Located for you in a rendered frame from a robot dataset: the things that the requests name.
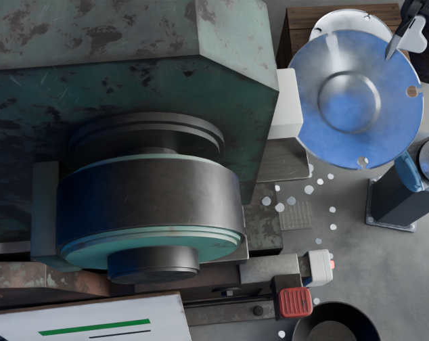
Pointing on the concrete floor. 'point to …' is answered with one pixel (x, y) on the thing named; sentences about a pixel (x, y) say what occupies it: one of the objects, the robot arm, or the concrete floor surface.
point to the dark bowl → (335, 324)
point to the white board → (97, 320)
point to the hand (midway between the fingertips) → (386, 51)
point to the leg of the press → (204, 279)
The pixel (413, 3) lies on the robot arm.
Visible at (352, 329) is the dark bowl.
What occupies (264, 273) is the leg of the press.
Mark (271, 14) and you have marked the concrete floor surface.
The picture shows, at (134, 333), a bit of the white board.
